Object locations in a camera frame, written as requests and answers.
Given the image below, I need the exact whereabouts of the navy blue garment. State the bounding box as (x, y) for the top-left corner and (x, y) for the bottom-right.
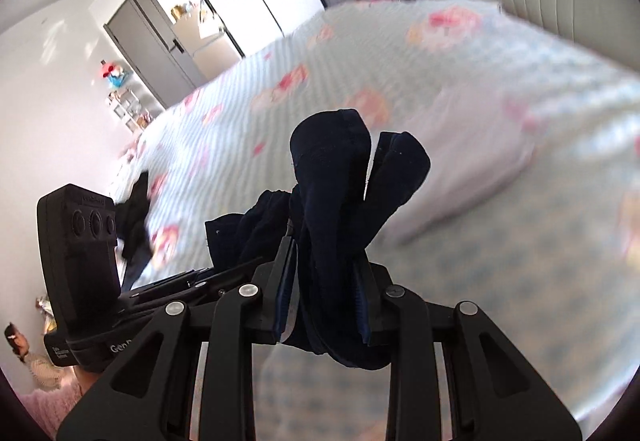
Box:
(205, 109), (431, 371)

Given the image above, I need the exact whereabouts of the left hand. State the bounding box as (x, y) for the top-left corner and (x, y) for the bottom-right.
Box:
(73, 365), (102, 395)

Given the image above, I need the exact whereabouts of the pink knit sleeve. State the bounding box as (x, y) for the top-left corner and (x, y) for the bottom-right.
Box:
(18, 381), (82, 440)

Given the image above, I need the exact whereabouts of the black garment on pile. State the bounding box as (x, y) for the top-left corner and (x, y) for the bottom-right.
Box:
(115, 171), (152, 291)

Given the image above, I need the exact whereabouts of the blue checkered cartoon blanket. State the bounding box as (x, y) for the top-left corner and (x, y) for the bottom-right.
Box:
(128, 0), (639, 435)

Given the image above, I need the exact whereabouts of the red blue plush toy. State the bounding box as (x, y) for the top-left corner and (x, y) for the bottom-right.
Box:
(101, 60), (130, 89)

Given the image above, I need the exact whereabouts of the grey door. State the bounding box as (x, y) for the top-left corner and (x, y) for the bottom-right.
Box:
(104, 0), (207, 108)

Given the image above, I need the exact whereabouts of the white wall shelf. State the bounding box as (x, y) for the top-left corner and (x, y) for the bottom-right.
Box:
(107, 89), (152, 133)

